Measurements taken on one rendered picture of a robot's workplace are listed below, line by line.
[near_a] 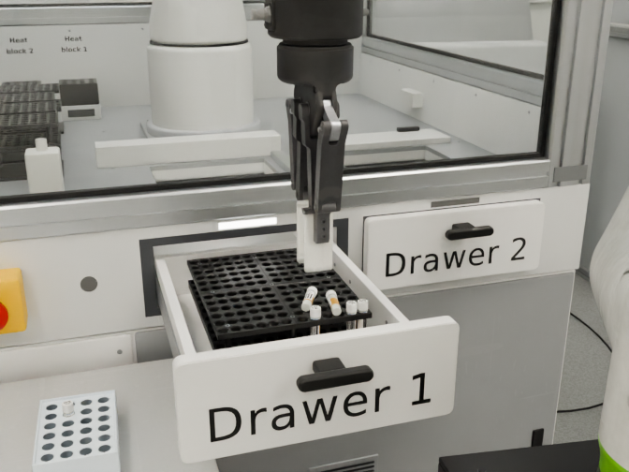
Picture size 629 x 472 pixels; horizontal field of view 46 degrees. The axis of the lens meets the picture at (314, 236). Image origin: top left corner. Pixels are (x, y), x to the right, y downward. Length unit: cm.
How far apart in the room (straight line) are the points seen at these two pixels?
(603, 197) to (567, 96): 207
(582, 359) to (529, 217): 159
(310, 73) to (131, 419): 47
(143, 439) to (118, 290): 22
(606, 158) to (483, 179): 210
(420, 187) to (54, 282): 52
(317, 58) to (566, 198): 62
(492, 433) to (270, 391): 69
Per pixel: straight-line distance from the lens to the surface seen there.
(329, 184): 73
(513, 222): 117
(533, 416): 139
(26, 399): 102
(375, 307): 91
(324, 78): 72
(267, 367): 72
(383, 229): 107
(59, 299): 103
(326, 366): 72
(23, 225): 100
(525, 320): 128
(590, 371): 266
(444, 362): 79
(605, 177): 323
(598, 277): 76
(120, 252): 101
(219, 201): 100
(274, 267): 97
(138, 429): 92
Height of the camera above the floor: 127
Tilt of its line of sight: 20 degrees down
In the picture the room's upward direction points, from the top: straight up
